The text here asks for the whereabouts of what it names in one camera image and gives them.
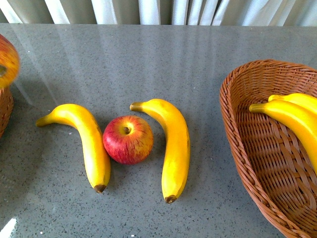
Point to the red yellow apple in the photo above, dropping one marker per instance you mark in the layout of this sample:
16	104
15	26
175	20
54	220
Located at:
128	139
9	62

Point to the yellow banana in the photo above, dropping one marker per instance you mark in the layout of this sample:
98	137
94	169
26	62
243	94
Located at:
303	100
96	159
177	149
301	121

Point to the right brown wicker basket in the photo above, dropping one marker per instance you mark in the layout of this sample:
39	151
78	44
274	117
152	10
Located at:
270	160

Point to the brown wicker basket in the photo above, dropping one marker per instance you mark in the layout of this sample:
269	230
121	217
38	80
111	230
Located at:
270	160
6	107

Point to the left brown wicker basket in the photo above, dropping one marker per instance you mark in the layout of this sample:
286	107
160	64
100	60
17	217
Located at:
6	107

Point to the white pleated curtain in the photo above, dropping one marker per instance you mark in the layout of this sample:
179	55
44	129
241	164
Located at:
162	12

